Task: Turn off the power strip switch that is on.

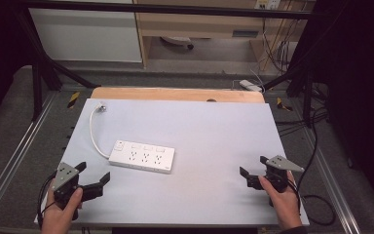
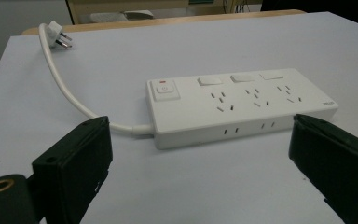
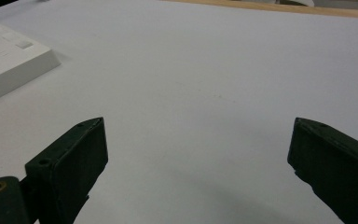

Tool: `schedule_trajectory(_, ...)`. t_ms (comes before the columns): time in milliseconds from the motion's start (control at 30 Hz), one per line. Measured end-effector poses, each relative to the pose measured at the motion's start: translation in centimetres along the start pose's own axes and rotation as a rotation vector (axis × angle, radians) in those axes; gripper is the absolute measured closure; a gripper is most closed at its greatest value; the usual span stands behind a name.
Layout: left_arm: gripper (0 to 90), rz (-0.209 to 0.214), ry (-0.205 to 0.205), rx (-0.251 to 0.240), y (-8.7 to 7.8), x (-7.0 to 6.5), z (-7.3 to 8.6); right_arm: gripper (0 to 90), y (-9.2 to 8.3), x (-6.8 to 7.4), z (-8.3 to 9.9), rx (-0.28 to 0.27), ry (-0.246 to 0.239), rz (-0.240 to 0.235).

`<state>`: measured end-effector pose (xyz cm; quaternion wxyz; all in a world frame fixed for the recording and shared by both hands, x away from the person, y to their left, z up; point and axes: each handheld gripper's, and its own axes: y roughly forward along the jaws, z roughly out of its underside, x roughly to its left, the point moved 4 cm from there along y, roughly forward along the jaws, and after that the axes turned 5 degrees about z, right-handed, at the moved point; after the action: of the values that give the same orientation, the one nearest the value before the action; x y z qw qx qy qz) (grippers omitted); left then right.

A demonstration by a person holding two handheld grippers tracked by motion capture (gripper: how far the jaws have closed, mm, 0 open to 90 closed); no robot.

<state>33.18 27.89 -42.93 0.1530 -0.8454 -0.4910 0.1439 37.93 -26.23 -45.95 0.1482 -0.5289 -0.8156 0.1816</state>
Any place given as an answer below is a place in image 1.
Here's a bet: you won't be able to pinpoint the person's right hand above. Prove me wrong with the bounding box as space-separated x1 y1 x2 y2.
258 171 303 231

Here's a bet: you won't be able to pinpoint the wooden desk furniture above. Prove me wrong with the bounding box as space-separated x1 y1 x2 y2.
132 0 317 69

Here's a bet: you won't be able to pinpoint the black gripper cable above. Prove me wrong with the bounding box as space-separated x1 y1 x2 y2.
295 108 337 227
36 171 58 228

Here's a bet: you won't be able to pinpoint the bundle of hanging cables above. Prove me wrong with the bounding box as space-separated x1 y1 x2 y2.
259 9 305 74

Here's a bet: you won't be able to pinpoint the wooden board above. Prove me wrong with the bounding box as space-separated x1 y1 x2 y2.
90 86 266 104

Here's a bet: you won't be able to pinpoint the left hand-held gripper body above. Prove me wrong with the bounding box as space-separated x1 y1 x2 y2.
51 161 86 221

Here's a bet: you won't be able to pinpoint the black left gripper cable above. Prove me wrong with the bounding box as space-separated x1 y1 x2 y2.
36 171 58 228

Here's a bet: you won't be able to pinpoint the black metal frame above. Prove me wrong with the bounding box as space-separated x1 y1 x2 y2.
13 0 325 128

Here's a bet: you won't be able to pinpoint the white floor power strip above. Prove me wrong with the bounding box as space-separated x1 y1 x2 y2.
239 79 264 94

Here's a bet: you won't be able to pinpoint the person's left hand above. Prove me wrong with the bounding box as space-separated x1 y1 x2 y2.
41 186 84 234

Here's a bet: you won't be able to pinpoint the black floor cables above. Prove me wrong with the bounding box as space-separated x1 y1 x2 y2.
274 82 330 137

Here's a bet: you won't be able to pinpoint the white power strip cable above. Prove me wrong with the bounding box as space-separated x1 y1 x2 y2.
89 106 112 160

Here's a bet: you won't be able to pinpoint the wall socket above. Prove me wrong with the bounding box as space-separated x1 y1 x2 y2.
254 0 282 11

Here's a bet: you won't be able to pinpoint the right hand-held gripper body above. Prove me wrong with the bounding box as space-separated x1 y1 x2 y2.
264 154 306 207

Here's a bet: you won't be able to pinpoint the white device under desk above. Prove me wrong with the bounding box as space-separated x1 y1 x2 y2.
160 35 195 51

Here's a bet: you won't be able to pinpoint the black yellow tape marker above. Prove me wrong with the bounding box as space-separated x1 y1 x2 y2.
66 91 81 109
276 97 293 112

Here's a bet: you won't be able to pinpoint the aluminium rail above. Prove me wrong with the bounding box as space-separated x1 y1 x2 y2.
300 123 362 234
0 92 59 222

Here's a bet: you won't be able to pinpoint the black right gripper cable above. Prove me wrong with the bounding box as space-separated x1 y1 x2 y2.
295 108 337 227

